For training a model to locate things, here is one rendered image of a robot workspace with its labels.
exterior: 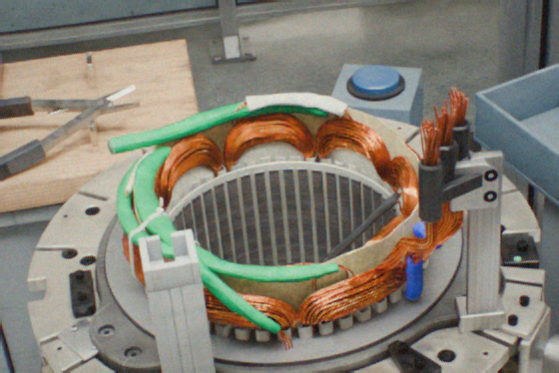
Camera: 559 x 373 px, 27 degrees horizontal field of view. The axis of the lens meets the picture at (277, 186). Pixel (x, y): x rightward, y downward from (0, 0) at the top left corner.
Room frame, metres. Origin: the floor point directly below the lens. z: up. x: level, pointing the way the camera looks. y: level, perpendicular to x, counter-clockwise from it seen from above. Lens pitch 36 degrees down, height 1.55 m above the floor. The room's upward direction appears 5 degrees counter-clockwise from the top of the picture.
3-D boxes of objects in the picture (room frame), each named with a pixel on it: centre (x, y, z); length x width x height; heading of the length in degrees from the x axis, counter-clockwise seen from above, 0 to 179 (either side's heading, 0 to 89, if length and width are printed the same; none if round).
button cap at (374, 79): (0.86, -0.09, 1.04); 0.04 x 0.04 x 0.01
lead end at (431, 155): (0.47, -0.08, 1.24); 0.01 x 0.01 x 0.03
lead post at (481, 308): (0.49, -0.11, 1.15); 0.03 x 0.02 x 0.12; 91
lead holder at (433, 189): (0.48, -0.09, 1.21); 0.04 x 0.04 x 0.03; 9
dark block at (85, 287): (0.54, 0.12, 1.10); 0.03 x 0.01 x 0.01; 8
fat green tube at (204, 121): (0.64, 0.03, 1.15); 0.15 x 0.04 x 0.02; 99
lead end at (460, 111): (0.50, -0.09, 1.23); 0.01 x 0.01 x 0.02; 9
